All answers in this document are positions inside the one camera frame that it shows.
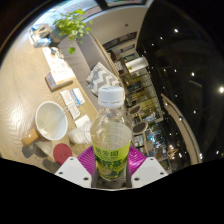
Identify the white blue leaflet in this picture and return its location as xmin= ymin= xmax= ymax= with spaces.
xmin=70 ymin=87 xmax=86 ymax=107

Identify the clear green-labelled drink bottle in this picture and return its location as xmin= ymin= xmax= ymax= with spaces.
xmin=89 ymin=85 xmax=133 ymax=183

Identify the thick white book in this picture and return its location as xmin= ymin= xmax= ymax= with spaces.
xmin=44 ymin=71 xmax=75 ymax=93

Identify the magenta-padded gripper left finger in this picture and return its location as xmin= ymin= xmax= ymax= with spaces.
xmin=54 ymin=145 xmax=98 ymax=189

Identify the tan ceramic mug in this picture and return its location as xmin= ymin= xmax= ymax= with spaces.
xmin=21 ymin=100 xmax=69 ymax=147

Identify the grey white chevron cushion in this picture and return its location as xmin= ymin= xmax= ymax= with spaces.
xmin=85 ymin=61 xmax=122 ymax=98

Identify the green potted plant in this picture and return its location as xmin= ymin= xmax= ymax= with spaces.
xmin=52 ymin=9 xmax=94 ymax=55

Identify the group of ceiling lights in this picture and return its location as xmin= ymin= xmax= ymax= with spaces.
xmin=146 ymin=28 xmax=224 ymax=161

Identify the blue tissue pack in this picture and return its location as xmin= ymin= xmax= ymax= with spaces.
xmin=28 ymin=24 xmax=53 ymax=48

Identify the group of dining chairs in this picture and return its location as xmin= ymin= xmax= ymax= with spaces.
xmin=126 ymin=103 xmax=181 ymax=168

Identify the grey upholstered sofa bench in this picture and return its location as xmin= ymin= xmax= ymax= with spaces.
xmin=58 ymin=31 xmax=121 ymax=111

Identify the flat round red coaster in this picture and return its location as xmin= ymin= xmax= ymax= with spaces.
xmin=52 ymin=142 xmax=74 ymax=166

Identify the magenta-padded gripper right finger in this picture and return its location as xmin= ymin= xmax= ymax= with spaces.
xmin=126 ymin=144 xmax=170 ymax=189

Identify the white napkin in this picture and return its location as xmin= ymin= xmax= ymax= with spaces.
xmin=73 ymin=114 xmax=92 ymax=129

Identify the clear plastic cup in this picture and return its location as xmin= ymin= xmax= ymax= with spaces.
xmin=68 ymin=120 xmax=94 ymax=145

